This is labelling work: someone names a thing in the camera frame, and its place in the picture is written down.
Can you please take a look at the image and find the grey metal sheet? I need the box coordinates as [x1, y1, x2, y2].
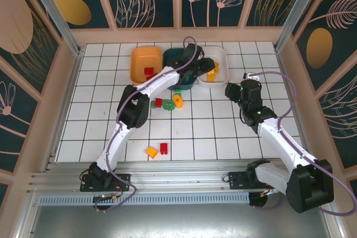
[27, 190, 346, 238]

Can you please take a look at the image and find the yellow rounded lego piece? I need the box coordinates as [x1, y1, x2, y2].
[172, 94, 185, 109]

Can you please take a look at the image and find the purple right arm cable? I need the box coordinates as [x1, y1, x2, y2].
[249, 71, 353, 218]

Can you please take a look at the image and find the aluminium frame post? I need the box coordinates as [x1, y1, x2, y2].
[274, 0, 327, 52]
[23, 0, 84, 55]

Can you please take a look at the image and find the grey slotted cable duct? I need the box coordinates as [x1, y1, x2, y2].
[38, 192, 251, 207]

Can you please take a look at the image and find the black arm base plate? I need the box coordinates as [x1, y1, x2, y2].
[227, 170, 253, 191]
[80, 173, 132, 193]

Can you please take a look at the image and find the aluminium table side rail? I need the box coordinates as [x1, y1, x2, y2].
[274, 48, 318, 167]
[44, 48, 85, 172]

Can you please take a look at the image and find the teal plastic bin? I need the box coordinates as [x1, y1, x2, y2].
[162, 47, 197, 91]

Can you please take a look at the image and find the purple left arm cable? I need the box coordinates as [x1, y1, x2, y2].
[94, 36, 198, 213]

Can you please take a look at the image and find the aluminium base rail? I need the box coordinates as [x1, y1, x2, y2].
[26, 159, 331, 194]

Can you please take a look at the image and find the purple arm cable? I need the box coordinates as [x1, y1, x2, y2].
[249, 71, 353, 218]
[94, 36, 198, 213]

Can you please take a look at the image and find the orange plastic bin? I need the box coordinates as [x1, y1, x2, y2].
[130, 46, 164, 85]

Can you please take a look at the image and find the white plastic bin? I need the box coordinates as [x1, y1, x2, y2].
[196, 46, 230, 88]

